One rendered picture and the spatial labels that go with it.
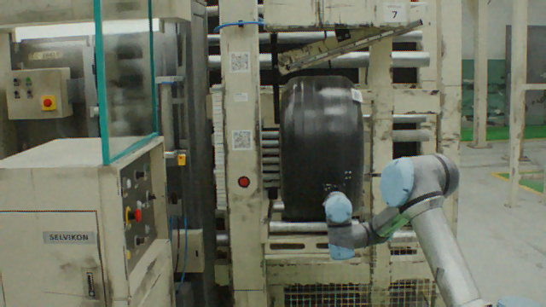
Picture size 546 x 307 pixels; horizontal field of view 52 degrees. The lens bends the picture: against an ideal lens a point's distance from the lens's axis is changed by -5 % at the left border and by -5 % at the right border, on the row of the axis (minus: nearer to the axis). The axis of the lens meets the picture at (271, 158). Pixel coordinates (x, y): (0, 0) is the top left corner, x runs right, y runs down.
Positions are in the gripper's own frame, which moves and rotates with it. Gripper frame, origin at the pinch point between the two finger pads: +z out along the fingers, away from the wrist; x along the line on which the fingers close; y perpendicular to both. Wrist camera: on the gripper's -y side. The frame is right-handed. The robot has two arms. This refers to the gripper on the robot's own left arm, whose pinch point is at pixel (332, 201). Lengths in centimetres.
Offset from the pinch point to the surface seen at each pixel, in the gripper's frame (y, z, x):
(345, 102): 34.4, 1.2, -5.1
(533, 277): -81, 183, -150
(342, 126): 26.1, -3.1, -3.7
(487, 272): -79, 196, -121
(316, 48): 60, 50, 3
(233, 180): 6.6, 16.4, 36.3
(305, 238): -14.7, 9.6, 9.4
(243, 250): -21.1, 19.7, 33.4
